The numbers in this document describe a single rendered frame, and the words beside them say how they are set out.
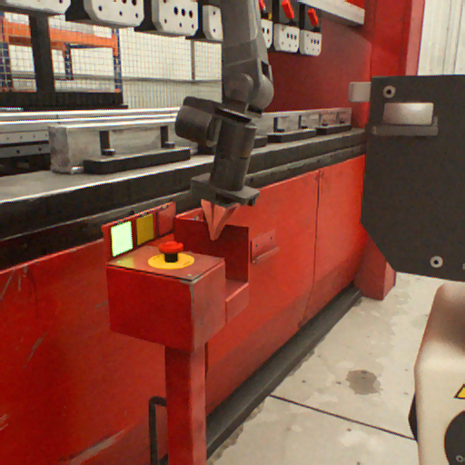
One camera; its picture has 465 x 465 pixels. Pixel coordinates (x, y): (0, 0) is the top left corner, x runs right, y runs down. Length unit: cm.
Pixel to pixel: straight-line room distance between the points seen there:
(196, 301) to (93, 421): 45
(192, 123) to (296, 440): 113
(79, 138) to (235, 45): 43
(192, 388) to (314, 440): 82
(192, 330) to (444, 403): 36
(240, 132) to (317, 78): 185
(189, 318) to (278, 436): 99
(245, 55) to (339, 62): 180
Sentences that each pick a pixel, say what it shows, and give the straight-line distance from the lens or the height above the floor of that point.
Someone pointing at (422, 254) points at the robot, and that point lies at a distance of 43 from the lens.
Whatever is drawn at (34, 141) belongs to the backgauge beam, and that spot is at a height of 92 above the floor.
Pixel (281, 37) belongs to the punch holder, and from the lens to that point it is 173.
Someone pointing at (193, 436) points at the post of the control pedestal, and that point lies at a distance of 94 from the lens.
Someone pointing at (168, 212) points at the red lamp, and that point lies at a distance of 89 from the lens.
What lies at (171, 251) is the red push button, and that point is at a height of 80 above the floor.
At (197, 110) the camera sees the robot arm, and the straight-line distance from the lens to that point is 79.
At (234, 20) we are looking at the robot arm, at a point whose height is 114.
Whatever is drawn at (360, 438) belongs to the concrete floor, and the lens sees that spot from 169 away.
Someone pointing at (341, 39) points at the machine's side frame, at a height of 128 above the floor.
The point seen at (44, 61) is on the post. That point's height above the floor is 114.
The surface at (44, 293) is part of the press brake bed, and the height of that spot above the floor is 70.
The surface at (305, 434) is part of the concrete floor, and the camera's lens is 167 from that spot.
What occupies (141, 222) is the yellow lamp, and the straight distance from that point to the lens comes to 82.
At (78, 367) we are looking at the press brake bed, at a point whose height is 53.
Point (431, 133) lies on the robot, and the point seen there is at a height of 100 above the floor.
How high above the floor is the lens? 103
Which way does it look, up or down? 16 degrees down
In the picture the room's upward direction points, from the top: straight up
